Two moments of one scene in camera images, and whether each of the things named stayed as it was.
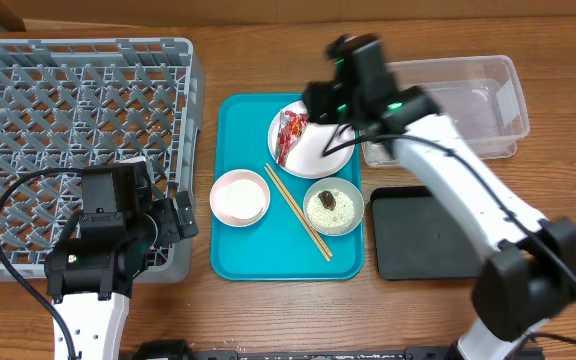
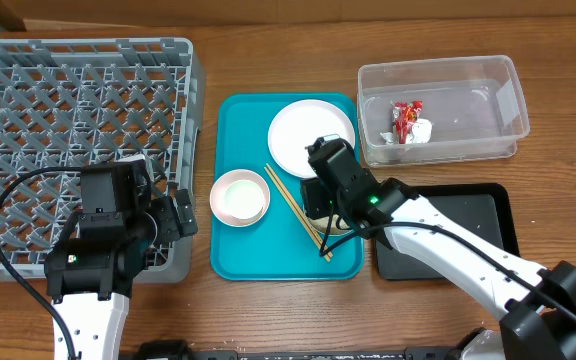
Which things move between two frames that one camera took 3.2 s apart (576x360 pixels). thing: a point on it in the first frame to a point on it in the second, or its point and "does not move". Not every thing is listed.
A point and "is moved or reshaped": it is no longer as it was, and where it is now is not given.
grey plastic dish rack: x=63 y=104 does not move
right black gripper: x=314 y=98 to x=310 y=198
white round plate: x=305 y=158 does not move
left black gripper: x=169 y=220 does not move
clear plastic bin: x=481 y=94 does not move
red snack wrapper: x=291 y=126 is moved or reshaped
